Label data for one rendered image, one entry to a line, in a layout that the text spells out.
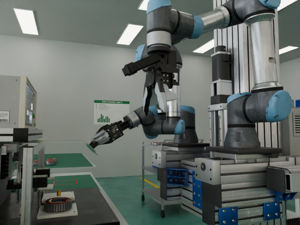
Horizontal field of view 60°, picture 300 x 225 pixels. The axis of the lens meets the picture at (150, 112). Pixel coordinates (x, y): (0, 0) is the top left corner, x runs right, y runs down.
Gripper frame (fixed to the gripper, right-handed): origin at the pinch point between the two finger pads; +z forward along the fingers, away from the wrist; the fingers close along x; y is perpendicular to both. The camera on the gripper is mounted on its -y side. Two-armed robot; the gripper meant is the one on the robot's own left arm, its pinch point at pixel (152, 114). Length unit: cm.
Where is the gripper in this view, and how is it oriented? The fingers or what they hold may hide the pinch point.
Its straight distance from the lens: 76.9
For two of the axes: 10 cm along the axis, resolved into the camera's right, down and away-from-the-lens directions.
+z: 0.0, 10.0, -0.8
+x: -3.6, 0.7, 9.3
